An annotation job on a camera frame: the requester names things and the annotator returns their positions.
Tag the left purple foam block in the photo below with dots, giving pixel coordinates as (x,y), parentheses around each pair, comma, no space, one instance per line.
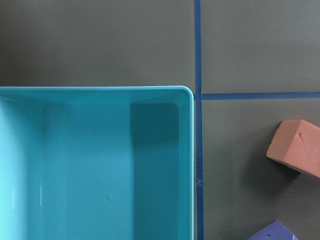
(274,231)

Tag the left orange foam block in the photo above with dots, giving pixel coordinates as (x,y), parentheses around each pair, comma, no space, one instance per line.
(296,144)

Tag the teal plastic bin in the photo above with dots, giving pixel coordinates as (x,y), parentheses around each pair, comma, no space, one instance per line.
(97,163)

